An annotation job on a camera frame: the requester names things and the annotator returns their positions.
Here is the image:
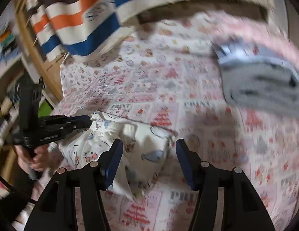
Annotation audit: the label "printed bed sheet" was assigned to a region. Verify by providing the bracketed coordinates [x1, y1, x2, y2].
[11, 12, 299, 231]

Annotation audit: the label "white cartoon print pants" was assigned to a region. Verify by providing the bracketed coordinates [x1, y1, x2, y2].
[57, 112, 177, 199]

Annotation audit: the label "green box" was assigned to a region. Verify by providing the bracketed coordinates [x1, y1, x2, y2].
[39, 99, 55, 117]

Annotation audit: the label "grey folded cloth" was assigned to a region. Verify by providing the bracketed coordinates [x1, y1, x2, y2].
[213, 44, 299, 118]

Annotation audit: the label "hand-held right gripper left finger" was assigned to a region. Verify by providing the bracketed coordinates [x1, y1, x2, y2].
[24, 138, 124, 231]

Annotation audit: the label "pink fluffy blanket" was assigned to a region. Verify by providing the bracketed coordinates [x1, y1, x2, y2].
[207, 11, 299, 60]

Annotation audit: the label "wooden shelf unit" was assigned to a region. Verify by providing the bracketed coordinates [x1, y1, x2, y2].
[0, 0, 63, 181]

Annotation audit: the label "person's left hand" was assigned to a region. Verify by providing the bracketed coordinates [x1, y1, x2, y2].
[17, 144, 52, 174]

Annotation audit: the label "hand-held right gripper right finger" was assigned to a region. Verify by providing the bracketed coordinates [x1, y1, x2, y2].
[176, 139, 275, 231]

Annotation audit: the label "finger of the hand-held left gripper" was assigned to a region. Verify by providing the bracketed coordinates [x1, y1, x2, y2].
[67, 114, 92, 133]

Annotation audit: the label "striped curtain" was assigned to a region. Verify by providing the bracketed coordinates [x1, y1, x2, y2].
[23, 0, 275, 63]

